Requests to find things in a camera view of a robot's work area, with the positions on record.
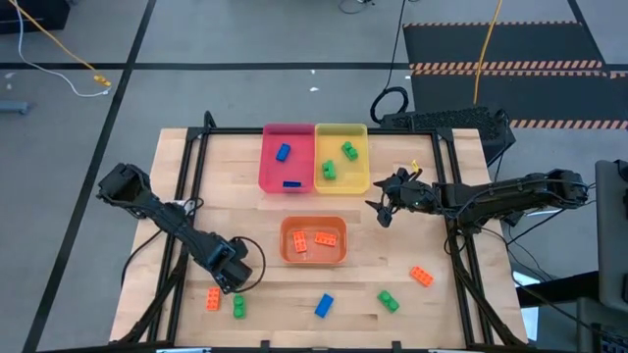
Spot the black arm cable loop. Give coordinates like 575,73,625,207
234,235,267,293

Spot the yellow plastic bin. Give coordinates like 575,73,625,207
313,123,371,196

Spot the yellow cable with yellow plug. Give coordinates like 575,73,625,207
7,0,113,88

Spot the dark gray equipment box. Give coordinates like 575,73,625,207
576,296,628,353

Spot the red plastic bin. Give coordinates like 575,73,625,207
257,123,317,195

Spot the long yellow cable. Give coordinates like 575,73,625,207
472,0,505,106

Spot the black box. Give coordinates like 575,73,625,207
0,0,71,34

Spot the orange plastic bin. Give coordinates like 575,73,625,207
279,215,349,267

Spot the black hazard-striped floor mat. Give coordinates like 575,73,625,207
401,21,628,131

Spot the black aluminium table frame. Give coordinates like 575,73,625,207
110,111,529,353

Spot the long black cable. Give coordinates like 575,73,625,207
369,0,411,126

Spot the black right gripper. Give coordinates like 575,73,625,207
364,170,441,228

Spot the gray flat object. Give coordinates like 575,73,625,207
0,100,31,116

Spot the gray equipment cart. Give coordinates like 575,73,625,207
595,159,628,315

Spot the white floor cable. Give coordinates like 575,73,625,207
14,0,112,98

